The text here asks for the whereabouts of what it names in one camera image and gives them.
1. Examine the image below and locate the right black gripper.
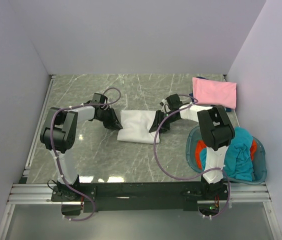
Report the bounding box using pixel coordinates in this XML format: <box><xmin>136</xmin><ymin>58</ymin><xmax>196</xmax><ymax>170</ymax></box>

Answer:
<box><xmin>148</xmin><ymin>110</ymin><xmax>178</xmax><ymax>135</ymax></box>

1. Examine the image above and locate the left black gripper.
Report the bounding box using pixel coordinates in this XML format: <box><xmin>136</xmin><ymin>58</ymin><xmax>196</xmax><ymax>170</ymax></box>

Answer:
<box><xmin>96</xmin><ymin>107</ymin><xmax>123</xmax><ymax>131</ymax></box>

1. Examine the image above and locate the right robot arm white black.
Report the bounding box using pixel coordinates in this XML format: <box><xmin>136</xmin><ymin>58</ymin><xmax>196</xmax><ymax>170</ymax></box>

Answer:
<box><xmin>148</xmin><ymin>94</ymin><xmax>235</xmax><ymax>200</ymax></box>

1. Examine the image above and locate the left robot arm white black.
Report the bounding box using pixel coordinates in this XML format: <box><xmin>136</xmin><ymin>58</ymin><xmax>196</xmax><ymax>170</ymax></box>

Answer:
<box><xmin>40</xmin><ymin>93</ymin><xmax>123</xmax><ymax>201</ymax></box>

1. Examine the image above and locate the translucent blue laundry basket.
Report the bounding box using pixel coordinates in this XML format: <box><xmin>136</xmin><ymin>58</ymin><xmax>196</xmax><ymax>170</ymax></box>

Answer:
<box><xmin>185</xmin><ymin>126</ymin><xmax>267</xmax><ymax>185</ymax></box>

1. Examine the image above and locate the blue white folded t-shirt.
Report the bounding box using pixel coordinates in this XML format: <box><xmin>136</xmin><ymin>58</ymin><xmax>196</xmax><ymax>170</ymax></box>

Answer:
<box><xmin>188</xmin><ymin>75</ymin><xmax>233</xmax><ymax>113</ymax></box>

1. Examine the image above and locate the orange t-shirt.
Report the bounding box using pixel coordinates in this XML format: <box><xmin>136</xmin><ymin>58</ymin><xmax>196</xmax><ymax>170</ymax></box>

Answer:
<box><xmin>194</xmin><ymin>140</ymin><xmax>257</xmax><ymax>170</ymax></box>

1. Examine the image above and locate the pink folded t-shirt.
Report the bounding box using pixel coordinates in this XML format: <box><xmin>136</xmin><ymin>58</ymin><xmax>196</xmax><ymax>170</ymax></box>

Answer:
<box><xmin>192</xmin><ymin>76</ymin><xmax>237</xmax><ymax>110</ymax></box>

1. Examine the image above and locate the black base crossbar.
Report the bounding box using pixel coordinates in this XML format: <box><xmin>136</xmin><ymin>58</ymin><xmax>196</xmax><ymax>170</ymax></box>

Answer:
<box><xmin>51</xmin><ymin>181</ymin><xmax>229</xmax><ymax>216</ymax></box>

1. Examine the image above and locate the teal t-shirt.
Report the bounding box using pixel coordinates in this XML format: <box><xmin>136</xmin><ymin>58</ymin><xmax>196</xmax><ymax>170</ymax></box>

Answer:
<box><xmin>198</xmin><ymin>126</ymin><xmax>255</xmax><ymax>182</ymax></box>

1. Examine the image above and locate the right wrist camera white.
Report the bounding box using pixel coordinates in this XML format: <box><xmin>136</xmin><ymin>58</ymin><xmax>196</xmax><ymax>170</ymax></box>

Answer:
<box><xmin>159</xmin><ymin>99</ymin><xmax>170</xmax><ymax>113</ymax></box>

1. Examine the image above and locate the aluminium rail frame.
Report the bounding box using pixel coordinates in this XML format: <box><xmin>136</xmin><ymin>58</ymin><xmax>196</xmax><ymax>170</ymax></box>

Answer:
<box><xmin>0</xmin><ymin>74</ymin><xmax>57</xmax><ymax>240</ymax></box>

